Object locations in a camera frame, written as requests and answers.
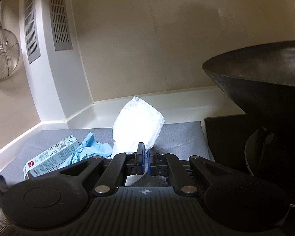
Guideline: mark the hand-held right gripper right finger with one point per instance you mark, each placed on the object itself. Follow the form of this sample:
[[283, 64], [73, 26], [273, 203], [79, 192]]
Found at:
[[151, 162]]

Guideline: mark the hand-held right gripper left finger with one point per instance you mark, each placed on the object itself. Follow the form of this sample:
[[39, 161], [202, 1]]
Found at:
[[140, 159]]

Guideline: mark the white plastic bag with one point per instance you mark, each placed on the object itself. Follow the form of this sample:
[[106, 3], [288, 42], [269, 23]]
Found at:
[[135, 123]]

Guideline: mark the light blue glove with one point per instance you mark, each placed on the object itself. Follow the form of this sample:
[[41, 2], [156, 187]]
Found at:
[[93, 148]]

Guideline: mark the light blue printed box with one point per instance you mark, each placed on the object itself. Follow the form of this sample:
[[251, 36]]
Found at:
[[51, 156]]

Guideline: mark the grey mat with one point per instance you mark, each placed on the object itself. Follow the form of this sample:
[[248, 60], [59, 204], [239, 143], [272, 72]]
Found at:
[[184, 137]]

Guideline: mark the black gas stove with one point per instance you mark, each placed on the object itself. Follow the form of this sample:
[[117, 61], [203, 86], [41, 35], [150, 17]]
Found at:
[[223, 140]]

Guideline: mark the black wok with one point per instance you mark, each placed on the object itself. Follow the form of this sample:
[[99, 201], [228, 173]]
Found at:
[[260, 83]]

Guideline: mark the grey wall vent grille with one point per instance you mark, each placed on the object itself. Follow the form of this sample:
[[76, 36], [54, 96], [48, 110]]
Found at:
[[32, 24], [60, 17]]

